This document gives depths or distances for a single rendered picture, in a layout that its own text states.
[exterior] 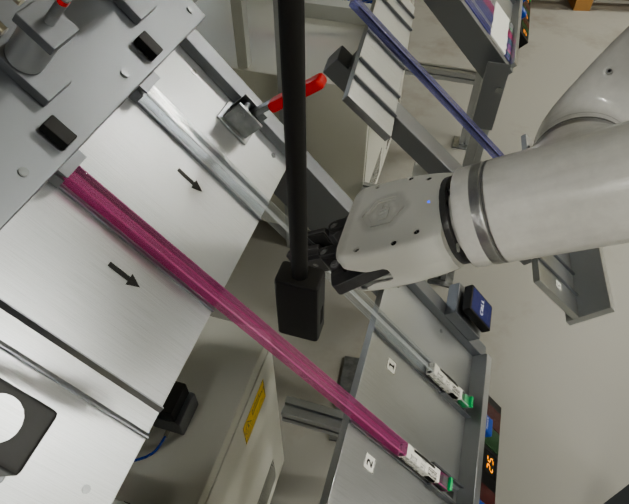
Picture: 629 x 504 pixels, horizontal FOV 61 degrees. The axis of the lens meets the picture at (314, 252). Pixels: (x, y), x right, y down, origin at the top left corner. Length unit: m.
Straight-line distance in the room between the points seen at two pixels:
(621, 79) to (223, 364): 0.64
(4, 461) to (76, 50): 0.25
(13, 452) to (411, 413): 0.42
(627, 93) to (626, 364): 1.37
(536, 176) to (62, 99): 0.32
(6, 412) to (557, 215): 0.35
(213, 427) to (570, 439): 1.04
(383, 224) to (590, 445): 1.24
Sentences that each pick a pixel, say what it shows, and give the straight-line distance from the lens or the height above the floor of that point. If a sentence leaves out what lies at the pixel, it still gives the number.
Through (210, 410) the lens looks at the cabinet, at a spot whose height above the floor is 0.62.
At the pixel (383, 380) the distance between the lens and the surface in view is 0.59.
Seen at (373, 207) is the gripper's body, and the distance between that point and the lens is 0.48.
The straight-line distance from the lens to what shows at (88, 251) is 0.41.
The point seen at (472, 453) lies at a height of 0.73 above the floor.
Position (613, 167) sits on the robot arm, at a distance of 0.40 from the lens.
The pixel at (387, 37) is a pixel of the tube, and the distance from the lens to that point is 0.74.
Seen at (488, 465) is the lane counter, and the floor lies 0.66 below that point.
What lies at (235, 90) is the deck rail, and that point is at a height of 1.07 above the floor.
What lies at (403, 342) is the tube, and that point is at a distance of 0.61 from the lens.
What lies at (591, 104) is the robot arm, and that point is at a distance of 0.49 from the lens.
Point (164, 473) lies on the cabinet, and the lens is 0.80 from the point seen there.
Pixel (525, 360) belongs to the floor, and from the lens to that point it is 1.68.
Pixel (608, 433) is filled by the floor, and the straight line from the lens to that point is 1.65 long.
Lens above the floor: 1.35
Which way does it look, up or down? 48 degrees down
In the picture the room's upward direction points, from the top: straight up
